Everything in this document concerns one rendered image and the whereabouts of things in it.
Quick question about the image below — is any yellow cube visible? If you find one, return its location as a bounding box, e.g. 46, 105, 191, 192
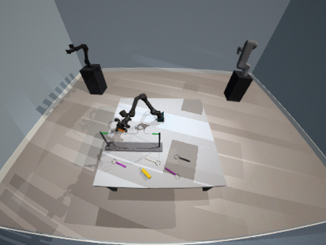
142, 169, 151, 179

